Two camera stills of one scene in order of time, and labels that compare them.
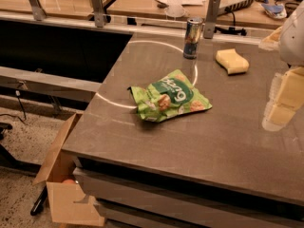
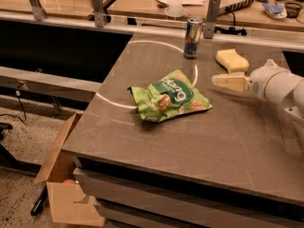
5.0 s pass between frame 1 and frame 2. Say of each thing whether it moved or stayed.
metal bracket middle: stayed
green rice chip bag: stayed
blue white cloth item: stayed
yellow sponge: stayed
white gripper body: moved
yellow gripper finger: moved
